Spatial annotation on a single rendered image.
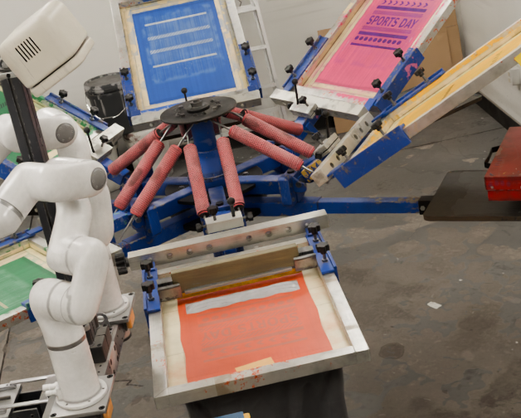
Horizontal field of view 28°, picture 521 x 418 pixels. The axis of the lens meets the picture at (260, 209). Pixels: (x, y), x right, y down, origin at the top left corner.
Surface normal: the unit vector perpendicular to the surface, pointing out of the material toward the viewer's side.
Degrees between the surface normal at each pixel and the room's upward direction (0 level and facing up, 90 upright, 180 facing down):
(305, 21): 90
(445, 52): 78
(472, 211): 0
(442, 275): 0
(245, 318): 0
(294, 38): 90
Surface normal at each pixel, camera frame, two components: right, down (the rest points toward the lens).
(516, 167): -0.18, -0.91
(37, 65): 0.00, 0.39
